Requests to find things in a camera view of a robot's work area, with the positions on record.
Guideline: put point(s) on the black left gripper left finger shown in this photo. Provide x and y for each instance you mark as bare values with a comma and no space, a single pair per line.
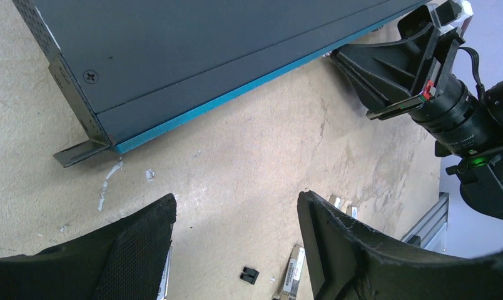
122,260

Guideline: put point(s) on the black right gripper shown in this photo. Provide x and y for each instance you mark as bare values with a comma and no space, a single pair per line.
405,76

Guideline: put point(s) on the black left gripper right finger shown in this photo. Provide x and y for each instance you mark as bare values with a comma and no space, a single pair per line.
348,259

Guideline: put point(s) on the small white plug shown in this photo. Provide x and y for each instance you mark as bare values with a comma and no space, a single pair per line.
336,201
289,287
352,211

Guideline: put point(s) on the dark grey network switch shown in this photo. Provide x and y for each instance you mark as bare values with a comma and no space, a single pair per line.
133,70

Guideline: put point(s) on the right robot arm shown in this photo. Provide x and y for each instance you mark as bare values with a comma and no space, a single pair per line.
471,129

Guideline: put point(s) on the small black plastic clip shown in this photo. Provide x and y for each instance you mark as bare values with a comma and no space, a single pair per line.
249,275

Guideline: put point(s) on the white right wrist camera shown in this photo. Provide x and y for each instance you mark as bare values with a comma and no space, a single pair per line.
450,15

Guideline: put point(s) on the aluminium frame rail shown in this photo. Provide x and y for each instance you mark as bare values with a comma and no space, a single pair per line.
430,232

